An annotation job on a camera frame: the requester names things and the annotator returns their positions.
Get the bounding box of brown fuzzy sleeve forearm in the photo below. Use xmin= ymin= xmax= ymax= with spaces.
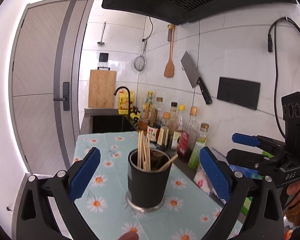
xmin=285 ymin=193 xmax=300 ymax=228

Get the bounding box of black kitchen sink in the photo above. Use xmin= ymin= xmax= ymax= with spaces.
xmin=92 ymin=115 xmax=136 ymax=133

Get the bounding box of kitchen cleaver knife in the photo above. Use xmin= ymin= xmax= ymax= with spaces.
xmin=181 ymin=51 xmax=212 ymax=105

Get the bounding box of person's right hand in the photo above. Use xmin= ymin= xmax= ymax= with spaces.
xmin=287 ymin=180 xmax=300 ymax=196

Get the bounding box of person's left hand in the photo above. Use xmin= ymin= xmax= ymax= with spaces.
xmin=118 ymin=231 xmax=139 ymax=240

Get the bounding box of clear red print bag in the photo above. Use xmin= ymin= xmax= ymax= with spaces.
xmin=193 ymin=164 xmax=217 ymax=196

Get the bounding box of green label oil bottle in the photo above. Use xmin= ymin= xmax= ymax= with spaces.
xmin=187 ymin=123 xmax=209 ymax=170

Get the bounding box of green sugar bag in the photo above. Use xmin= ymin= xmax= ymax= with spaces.
xmin=241 ymin=197 xmax=253 ymax=216

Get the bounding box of red label oil bottle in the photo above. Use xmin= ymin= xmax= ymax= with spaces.
xmin=178 ymin=106 xmax=199 ymax=162

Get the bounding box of black cylindrical utensil holder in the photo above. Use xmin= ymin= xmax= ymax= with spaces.
xmin=126 ymin=148 xmax=171 ymax=213

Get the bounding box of black cap sauce bottle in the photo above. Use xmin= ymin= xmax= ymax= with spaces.
xmin=169 ymin=102 xmax=178 ymax=135

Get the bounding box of yellow cap vinegar bottle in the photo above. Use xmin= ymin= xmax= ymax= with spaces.
xmin=170 ymin=104 xmax=186 ymax=152

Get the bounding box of yellow dish soap bottle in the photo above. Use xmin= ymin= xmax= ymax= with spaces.
xmin=118 ymin=88 xmax=134 ymax=115

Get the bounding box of black faucet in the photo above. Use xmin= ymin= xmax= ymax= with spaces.
xmin=114 ymin=86 xmax=132 ymax=115

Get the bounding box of dark soy sauce bottle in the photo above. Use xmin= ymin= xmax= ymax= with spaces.
xmin=147 ymin=108 xmax=160 ymax=144

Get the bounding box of wooden cutting board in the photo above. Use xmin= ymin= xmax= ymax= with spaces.
xmin=88 ymin=70 xmax=116 ymax=108

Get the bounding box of wooden spatula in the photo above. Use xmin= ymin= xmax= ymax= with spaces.
xmin=164 ymin=24 xmax=175 ymax=78

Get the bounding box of metal mesh strainer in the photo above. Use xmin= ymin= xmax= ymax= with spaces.
xmin=133 ymin=39 xmax=147 ymax=72

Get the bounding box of grey door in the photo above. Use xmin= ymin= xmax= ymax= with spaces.
xmin=9 ymin=0 xmax=94 ymax=176

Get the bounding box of metal ladle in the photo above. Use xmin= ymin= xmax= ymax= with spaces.
xmin=97 ymin=21 xmax=107 ymax=46

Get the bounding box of black wall outlet panel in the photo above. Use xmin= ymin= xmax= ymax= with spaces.
xmin=217 ymin=77 xmax=261 ymax=110

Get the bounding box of black door handle lock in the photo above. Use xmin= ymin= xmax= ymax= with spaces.
xmin=53 ymin=82 xmax=70 ymax=111

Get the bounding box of black power cable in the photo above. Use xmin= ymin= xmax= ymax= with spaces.
xmin=267 ymin=16 xmax=300 ymax=140

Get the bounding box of black wall switch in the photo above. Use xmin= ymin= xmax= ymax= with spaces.
xmin=98 ymin=53 xmax=109 ymax=62

